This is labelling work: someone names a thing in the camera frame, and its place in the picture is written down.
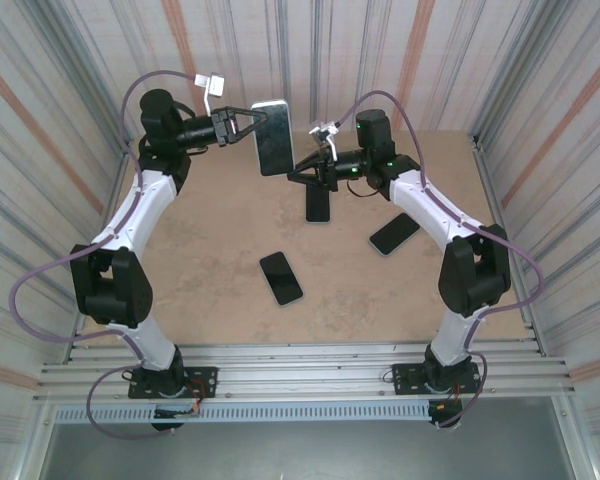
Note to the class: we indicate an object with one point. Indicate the black smartphone magenta frame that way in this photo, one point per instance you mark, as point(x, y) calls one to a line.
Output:
point(317, 205)

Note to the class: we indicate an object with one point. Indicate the light blue phone case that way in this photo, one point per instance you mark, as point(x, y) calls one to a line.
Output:
point(280, 101)
point(318, 222)
point(384, 253)
point(292, 302)

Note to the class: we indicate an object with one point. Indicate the black smartphone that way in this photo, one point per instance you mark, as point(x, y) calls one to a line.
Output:
point(280, 278)
point(275, 145)
point(395, 234)

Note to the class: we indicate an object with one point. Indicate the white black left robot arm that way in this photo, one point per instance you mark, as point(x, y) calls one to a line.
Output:
point(130, 210)

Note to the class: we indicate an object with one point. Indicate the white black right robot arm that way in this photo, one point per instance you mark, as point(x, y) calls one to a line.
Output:
point(430, 205)

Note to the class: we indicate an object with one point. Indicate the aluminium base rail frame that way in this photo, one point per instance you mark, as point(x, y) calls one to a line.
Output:
point(300, 370)

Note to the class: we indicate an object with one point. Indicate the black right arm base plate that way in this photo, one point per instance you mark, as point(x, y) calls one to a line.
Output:
point(405, 380)

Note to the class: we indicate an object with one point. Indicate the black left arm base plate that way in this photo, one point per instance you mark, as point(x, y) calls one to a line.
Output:
point(205, 382)

